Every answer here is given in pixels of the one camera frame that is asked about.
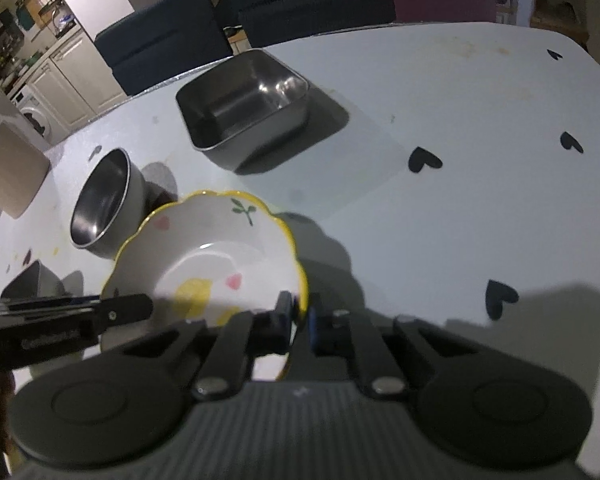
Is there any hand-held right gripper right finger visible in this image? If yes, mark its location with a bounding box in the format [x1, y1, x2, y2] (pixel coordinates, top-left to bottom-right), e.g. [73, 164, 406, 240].
[307, 292, 486, 399]

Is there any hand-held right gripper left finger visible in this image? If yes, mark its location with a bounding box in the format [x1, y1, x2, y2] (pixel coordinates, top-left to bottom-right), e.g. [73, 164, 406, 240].
[102, 290, 302, 401]

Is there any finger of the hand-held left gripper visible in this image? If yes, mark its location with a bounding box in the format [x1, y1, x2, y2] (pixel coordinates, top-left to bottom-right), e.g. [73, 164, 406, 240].
[0, 294, 154, 334]

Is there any large rectangular steel container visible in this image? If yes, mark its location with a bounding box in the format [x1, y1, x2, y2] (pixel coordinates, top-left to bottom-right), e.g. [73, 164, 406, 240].
[1, 260, 68, 303]

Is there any yellow-rimmed floral bowl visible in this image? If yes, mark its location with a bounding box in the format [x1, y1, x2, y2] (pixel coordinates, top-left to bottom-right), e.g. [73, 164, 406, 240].
[100, 190, 311, 381]

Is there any oval stainless steel bowl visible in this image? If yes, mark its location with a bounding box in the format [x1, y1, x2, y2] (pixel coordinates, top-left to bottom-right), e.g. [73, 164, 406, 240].
[70, 148, 148, 260]

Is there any small rectangular steel container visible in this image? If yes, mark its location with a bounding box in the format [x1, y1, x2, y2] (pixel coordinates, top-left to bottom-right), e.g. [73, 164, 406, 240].
[176, 49, 310, 171]

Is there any beige and steel kettle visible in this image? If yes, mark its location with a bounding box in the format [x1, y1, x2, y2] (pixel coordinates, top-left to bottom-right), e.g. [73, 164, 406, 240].
[0, 122, 51, 219]

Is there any washing machine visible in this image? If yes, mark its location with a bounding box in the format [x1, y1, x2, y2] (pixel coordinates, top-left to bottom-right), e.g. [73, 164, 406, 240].
[11, 84, 57, 145]

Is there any white kitchen cabinet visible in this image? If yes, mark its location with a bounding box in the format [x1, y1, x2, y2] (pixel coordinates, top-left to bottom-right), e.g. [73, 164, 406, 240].
[27, 35, 127, 128]

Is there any dark blue chair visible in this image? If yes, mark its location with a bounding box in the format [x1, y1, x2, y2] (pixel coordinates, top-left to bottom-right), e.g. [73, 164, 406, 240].
[223, 0, 397, 48]
[95, 0, 233, 97]

